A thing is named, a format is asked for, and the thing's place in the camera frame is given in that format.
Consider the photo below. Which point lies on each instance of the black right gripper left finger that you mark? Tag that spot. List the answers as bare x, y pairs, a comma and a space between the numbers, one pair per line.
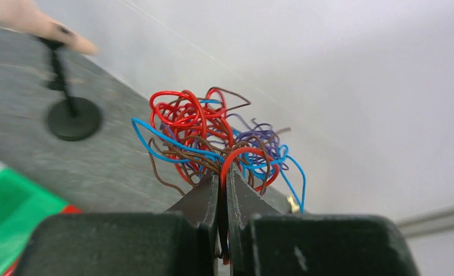
199, 207

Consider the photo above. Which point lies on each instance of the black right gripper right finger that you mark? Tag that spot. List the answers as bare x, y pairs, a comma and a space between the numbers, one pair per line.
242, 204

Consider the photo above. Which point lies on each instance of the black microphone stand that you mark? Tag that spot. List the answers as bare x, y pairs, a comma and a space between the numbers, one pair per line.
72, 118

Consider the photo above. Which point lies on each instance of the green plastic bin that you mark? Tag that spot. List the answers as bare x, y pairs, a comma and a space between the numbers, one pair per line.
23, 205

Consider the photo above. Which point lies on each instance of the aluminium frame rail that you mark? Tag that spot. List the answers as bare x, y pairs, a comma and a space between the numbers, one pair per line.
428, 224

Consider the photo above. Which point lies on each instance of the red plastic bin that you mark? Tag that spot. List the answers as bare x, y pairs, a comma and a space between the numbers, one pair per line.
68, 209

